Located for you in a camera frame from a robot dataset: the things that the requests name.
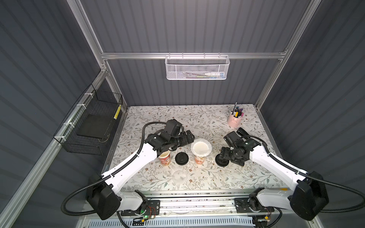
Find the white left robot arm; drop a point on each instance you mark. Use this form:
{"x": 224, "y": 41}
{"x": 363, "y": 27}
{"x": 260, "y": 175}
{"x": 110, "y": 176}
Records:
{"x": 107, "y": 198}

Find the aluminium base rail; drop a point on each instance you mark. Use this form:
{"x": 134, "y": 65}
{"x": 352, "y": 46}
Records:
{"x": 216, "y": 209}

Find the pens in white basket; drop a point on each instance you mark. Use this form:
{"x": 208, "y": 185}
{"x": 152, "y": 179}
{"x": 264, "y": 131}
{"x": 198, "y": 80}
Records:
{"x": 208, "y": 75}

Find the black pad in basket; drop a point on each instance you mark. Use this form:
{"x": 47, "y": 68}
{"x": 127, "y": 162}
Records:
{"x": 95, "y": 126}

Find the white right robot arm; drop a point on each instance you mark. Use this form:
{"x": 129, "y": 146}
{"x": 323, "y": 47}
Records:
{"x": 306, "y": 196}

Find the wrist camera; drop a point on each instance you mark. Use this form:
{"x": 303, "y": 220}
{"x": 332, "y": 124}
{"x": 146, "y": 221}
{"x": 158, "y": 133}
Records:
{"x": 173, "y": 128}
{"x": 233, "y": 139}

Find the pink pen holder cup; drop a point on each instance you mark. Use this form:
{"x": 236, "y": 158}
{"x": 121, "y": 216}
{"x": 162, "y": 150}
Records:
{"x": 233, "y": 121}

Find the white wire mesh basket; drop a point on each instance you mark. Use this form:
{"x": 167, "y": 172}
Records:
{"x": 175, "y": 65}

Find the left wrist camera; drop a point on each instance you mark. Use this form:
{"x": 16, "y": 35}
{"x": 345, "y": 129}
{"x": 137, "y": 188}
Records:
{"x": 173, "y": 128}

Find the black cup lid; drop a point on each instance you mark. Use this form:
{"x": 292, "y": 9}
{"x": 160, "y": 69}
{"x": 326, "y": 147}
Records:
{"x": 182, "y": 158}
{"x": 221, "y": 161}

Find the yellow tag on basket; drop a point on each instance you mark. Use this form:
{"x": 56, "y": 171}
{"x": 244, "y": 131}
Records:
{"x": 117, "y": 112}

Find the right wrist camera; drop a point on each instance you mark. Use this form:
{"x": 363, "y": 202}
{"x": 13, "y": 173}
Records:
{"x": 233, "y": 139}

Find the black wire wall basket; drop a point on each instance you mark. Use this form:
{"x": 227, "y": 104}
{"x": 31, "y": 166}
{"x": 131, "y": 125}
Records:
{"x": 96, "y": 102}

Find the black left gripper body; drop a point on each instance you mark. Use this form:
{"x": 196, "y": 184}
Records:
{"x": 180, "y": 138}

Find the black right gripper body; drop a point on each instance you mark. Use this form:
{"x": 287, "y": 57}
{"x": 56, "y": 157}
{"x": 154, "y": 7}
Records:
{"x": 225, "y": 154}

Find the pens in pink cup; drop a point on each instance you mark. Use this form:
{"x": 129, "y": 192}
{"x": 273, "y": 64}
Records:
{"x": 237, "y": 112}

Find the floral patterned table mat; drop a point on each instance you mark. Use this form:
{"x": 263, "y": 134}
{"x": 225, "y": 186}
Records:
{"x": 208, "y": 122}

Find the paper milk tea cup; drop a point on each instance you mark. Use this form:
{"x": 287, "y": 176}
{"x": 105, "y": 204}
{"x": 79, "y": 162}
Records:
{"x": 165, "y": 158}
{"x": 199, "y": 159}

